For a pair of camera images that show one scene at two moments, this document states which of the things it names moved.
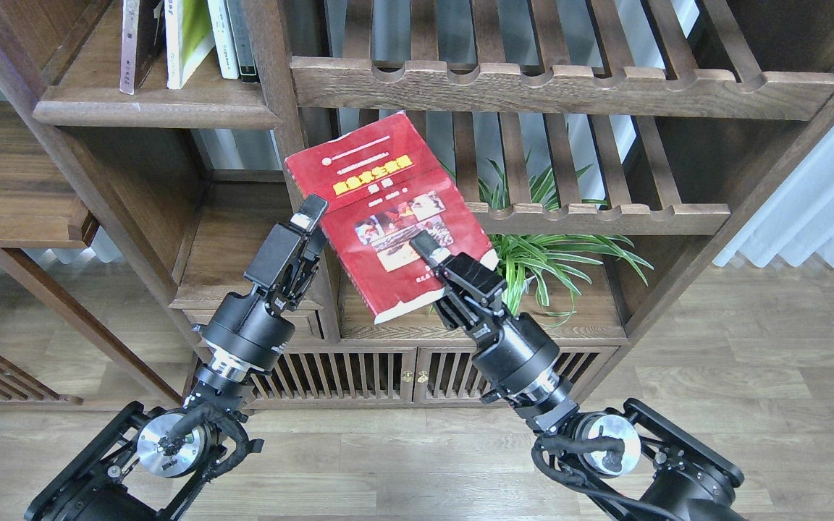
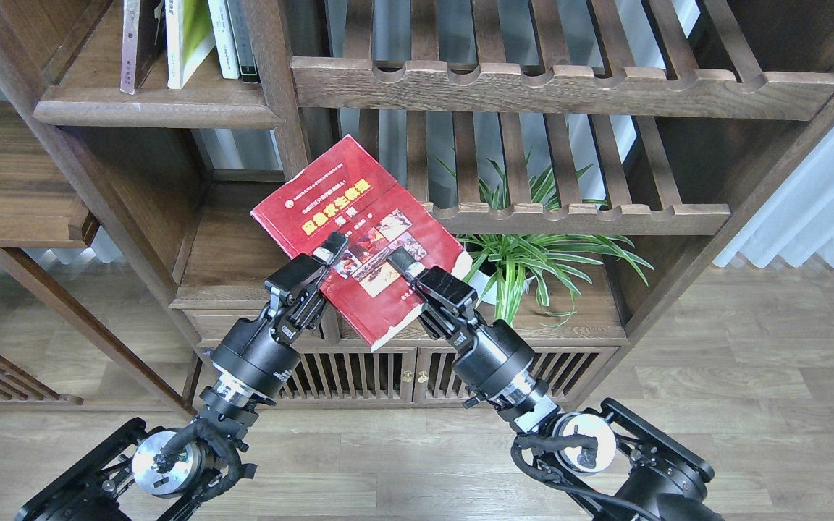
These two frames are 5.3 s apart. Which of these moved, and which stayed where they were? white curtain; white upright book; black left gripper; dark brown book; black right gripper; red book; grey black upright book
Moved: red book; black right gripper; black left gripper
Stayed: white upright book; white curtain; grey black upright book; dark brown book
